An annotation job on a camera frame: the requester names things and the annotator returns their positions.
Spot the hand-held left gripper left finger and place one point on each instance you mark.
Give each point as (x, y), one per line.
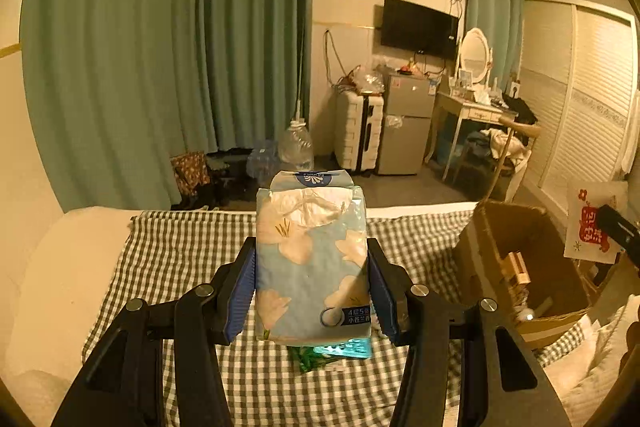
(240, 302)

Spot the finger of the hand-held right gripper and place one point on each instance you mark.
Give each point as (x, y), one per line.
(622, 234)

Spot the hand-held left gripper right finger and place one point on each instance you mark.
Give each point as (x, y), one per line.
(382, 302)

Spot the white bag with red print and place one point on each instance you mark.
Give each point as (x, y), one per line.
(590, 217)

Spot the floral blue tissue packet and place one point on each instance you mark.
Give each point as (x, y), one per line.
(310, 267)

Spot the green packet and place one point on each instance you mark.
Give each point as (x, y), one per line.
(310, 359)

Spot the brown cardboard box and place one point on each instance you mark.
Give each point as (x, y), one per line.
(500, 232)

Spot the turquoise blister pack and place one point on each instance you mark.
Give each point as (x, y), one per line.
(352, 347)

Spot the checked cloth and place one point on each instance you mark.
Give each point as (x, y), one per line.
(175, 257)

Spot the white plastic bottle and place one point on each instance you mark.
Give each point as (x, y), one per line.
(540, 307)

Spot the tan striped box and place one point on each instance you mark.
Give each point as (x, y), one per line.
(517, 267)

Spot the patterned brown bag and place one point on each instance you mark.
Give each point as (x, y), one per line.
(190, 172)

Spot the white quilt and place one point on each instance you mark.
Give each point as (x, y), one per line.
(590, 372)

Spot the pack of water bottles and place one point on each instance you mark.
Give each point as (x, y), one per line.
(262, 162)

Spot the wooden chair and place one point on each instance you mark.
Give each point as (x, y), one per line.
(520, 132)

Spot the white cloth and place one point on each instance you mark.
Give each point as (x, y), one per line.
(500, 142)

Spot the white shutter wardrobe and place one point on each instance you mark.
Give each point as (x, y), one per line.
(590, 82)

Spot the black clothes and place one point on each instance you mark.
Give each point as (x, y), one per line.
(520, 109)

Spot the large clear water jug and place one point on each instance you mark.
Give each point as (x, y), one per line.
(295, 147)

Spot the white suitcase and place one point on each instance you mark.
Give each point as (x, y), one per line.
(357, 132)

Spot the grey small fridge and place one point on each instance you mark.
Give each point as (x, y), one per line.
(405, 127)

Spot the white bed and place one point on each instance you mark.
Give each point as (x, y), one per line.
(50, 282)

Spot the white dressing table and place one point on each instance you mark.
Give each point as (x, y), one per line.
(475, 109)

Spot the clear plastic bag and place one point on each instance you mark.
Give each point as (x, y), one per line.
(370, 79)

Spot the oval white mirror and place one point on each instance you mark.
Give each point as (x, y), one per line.
(475, 54)

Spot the wide green curtain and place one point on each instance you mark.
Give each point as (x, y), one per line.
(150, 57)

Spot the narrow green curtain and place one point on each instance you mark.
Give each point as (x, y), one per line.
(492, 7)

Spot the small picture frame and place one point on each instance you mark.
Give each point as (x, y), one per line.
(465, 78)

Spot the black wall television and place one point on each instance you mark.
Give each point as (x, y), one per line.
(420, 27)

